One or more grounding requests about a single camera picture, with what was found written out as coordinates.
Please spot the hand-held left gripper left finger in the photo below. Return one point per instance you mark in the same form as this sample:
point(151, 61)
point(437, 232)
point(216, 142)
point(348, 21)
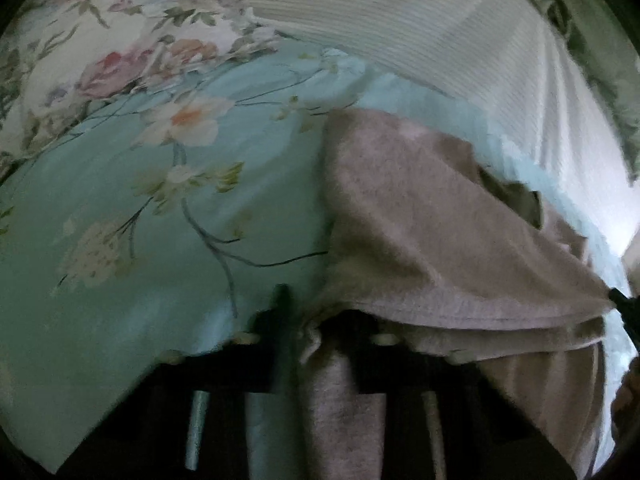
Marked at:
point(281, 325)

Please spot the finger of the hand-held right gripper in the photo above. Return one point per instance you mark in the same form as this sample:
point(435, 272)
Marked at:
point(625, 310)

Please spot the pink fuzzy garment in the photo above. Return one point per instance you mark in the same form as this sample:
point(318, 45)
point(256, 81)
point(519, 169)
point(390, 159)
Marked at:
point(425, 230)

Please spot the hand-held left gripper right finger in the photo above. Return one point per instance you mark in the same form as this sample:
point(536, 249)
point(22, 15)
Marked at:
point(370, 360)

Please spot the teal floral bed sheet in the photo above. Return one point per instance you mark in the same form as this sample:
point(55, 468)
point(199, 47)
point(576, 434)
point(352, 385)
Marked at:
point(150, 240)

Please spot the person's right hand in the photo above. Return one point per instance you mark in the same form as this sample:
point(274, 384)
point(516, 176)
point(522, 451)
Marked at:
point(629, 395)

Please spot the green cloth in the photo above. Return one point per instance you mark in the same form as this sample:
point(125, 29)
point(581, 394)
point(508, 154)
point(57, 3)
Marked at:
point(585, 25)

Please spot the white ribbed blanket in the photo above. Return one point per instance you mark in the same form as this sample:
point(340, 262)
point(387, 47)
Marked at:
point(450, 35)

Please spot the white floral pillow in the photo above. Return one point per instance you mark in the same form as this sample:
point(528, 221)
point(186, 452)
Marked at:
point(115, 55)

